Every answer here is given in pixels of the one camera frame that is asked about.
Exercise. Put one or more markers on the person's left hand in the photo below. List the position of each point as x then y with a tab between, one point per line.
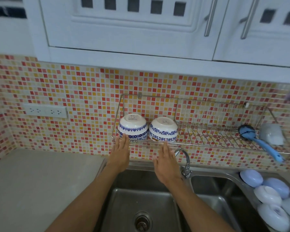
118	154

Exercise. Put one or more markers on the person's right hand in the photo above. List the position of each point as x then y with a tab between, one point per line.
168	166

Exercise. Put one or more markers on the person's left fingers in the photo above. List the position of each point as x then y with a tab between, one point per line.
122	142

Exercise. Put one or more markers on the person's right thumb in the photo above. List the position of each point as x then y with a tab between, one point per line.
156	162

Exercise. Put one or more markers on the person's right forearm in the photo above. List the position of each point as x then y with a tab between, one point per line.
195	207

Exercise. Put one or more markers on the person's left forearm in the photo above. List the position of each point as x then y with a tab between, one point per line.
87	200

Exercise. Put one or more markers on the blue patterned white bowl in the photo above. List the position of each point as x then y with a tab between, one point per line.
163	129
133	126

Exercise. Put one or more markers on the chrome faucet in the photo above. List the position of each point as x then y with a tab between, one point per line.
186	166

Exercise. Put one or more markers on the metal sink drain strainer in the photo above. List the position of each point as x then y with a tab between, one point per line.
143	221

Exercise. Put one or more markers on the stainless steel double sink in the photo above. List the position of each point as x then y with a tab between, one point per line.
215	198

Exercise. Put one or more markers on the pale blue plastic bowl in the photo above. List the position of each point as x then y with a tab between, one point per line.
251	178
278	187

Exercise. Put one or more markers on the blue dish brush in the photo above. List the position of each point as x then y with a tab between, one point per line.
263	143

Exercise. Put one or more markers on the white cabinet door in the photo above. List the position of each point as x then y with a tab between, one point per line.
263	45
125	28

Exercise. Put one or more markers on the grey plastic container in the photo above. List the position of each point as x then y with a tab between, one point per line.
272	134

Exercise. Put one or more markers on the glass louvre window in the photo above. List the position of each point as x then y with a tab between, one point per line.
7	9

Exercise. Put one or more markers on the white wall power outlet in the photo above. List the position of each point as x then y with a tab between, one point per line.
45	111

